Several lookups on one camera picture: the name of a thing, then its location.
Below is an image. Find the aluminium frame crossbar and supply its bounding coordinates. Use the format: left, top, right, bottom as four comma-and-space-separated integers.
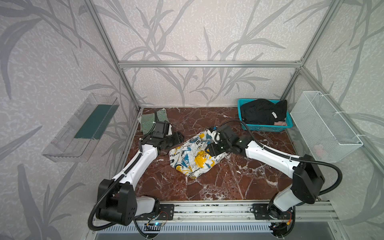
118, 61, 301, 68

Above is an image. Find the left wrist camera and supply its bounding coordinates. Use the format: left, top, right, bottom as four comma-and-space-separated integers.
152, 121, 173, 139

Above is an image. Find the teal plastic laundry basket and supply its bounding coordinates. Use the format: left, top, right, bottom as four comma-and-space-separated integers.
238, 99, 293, 133

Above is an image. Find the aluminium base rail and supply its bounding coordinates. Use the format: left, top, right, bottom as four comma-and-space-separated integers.
99, 200, 340, 235

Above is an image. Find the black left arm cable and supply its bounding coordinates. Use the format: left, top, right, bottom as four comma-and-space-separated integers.
87, 119, 158, 232

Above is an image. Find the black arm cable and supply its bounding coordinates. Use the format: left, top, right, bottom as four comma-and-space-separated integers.
87, 119, 158, 232
220, 119, 343, 197

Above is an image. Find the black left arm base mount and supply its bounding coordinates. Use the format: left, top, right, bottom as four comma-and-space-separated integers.
138, 204, 175, 221

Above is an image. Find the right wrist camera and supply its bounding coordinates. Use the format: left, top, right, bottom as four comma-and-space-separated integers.
209, 125, 239, 145

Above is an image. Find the green white striped shirt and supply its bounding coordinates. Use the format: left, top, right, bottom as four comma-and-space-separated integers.
140, 108, 169, 135

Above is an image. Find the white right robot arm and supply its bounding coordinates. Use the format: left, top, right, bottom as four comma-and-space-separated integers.
206, 138, 325, 219

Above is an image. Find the clear plastic wall tray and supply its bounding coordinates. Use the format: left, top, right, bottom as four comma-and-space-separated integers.
42, 93, 120, 163

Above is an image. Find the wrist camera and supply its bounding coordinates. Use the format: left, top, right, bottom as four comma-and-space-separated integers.
209, 125, 239, 145
152, 121, 173, 139

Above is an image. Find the black garment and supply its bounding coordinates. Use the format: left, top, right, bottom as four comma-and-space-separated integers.
240, 99, 288, 125

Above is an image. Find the white wire mesh basket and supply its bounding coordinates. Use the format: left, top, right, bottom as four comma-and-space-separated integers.
291, 91, 363, 163

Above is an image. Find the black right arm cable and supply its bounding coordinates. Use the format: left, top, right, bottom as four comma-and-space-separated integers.
220, 119, 343, 197

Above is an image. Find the white yellow blue printed garment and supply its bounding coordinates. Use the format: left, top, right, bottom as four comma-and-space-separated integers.
169, 130, 228, 179

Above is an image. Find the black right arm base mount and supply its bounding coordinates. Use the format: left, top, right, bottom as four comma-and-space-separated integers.
250, 203, 294, 222

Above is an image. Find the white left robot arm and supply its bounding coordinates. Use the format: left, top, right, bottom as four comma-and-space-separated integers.
88, 132, 184, 231

